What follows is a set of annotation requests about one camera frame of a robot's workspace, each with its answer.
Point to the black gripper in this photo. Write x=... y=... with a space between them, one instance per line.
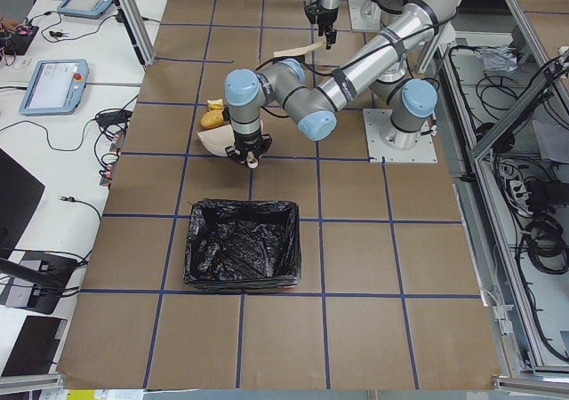
x=328 y=18
x=247 y=144

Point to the beige hand brush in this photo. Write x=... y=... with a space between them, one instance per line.
x=299 y=51

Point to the beige plastic dustpan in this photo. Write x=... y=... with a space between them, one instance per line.
x=215 y=141

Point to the orange bread bun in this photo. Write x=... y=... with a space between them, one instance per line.
x=212 y=119

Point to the yellow trash piece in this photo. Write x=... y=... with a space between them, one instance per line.
x=217 y=104

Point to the bin with black bag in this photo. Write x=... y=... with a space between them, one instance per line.
x=235 y=246

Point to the blue teach pendant near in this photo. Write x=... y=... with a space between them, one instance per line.
x=56 y=88

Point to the blue teach pendant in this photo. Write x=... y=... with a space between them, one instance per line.
x=56 y=88
x=89 y=9

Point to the blue teach pendant far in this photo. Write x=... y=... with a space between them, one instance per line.
x=89 y=9

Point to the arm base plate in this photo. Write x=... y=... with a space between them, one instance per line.
x=387 y=145
x=365 y=16

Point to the aluminium frame post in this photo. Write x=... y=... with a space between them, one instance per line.
x=137 y=32

